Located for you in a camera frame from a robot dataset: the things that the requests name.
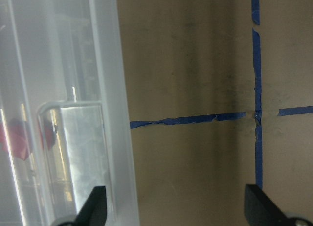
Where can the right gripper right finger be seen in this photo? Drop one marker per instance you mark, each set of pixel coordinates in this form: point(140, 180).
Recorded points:
point(259, 209)

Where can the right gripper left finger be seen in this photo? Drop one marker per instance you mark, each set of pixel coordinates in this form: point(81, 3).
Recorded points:
point(94, 211)

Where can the clear ribbed box lid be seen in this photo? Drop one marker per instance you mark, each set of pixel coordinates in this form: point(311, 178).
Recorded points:
point(61, 113)

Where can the clear plastic storage box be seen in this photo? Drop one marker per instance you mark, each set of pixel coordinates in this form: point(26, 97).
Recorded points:
point(122, 113)

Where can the red block in box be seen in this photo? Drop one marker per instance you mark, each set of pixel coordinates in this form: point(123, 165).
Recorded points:
point(18, 133)

